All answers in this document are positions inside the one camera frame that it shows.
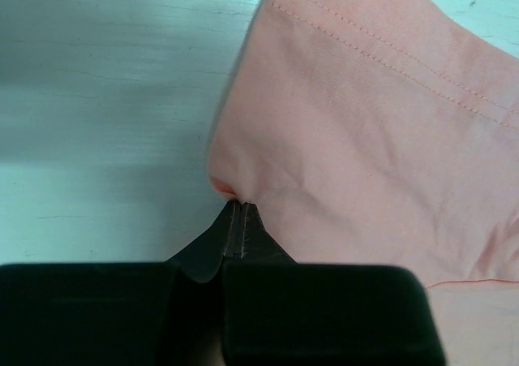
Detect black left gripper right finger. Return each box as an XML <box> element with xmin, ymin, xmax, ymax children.
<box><xmin>226</xmin><ymin>201</ymin><xmax>295</xmax><ymax>264</ymax></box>

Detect pink t shirt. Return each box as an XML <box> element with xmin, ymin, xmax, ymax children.
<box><xmin>208</xmin><ymin>0</ymin><xmax>518</xmax><ymax>365</ymax></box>

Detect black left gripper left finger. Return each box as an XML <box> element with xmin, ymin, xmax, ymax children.
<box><xmin>169</xmin><ymin>200</ymin><xmax>239</xmax><ymax>283</ymax></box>

